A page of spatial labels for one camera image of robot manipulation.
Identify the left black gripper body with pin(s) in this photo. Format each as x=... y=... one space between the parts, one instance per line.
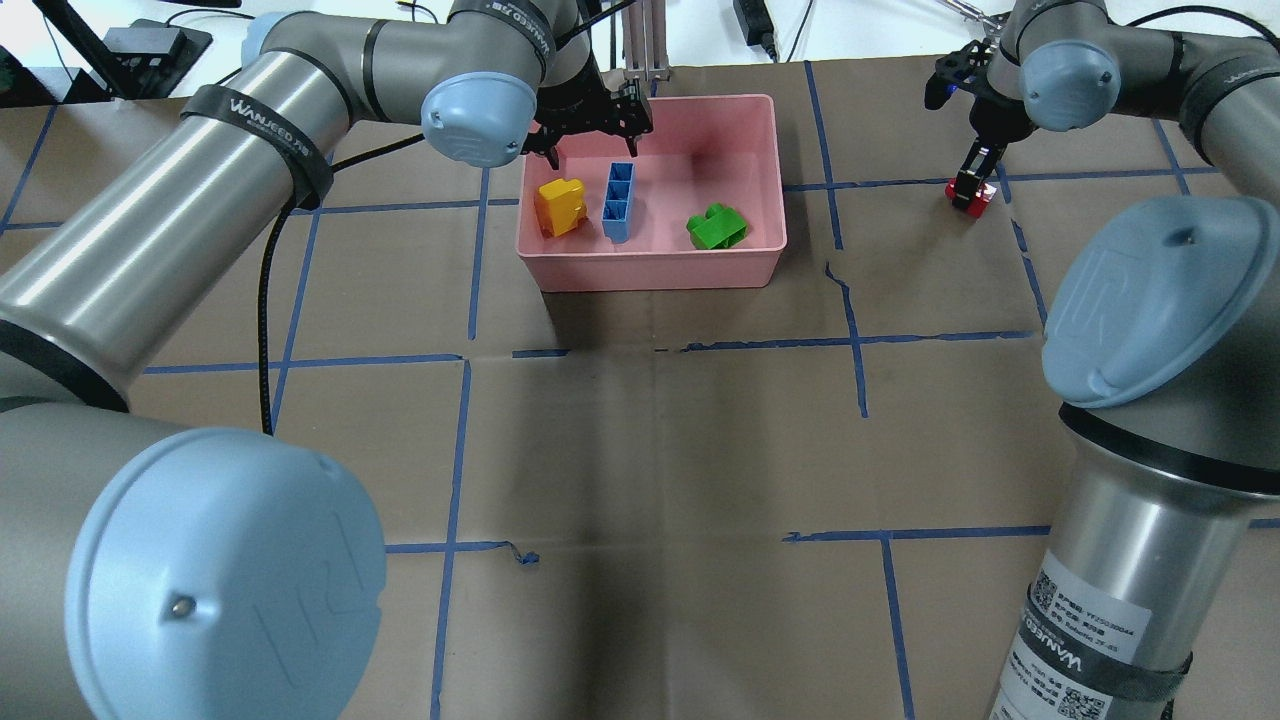
x=578 y=106

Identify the blue toy block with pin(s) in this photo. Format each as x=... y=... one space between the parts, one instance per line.
x=618 y=201

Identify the pink plastic box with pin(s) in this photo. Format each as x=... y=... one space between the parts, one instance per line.
x=703 y=151

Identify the yellow toy block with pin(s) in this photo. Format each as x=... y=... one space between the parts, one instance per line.
x=560 y=206

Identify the red toy block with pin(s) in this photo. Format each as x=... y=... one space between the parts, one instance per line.
x=974 y=206

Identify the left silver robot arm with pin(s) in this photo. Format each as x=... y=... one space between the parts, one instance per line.
x=155 y=571

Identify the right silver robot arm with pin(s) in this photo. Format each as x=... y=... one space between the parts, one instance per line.
x=1161 y=343

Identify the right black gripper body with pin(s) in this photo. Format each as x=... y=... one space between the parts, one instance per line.
x=992 y=122

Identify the green toy block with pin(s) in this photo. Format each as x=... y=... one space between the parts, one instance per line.
x=719 y=227

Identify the black power brick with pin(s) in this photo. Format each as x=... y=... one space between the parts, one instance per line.
x=755 y=23

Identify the aluminium frame post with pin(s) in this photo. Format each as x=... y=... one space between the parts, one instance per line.
x=644 y=39

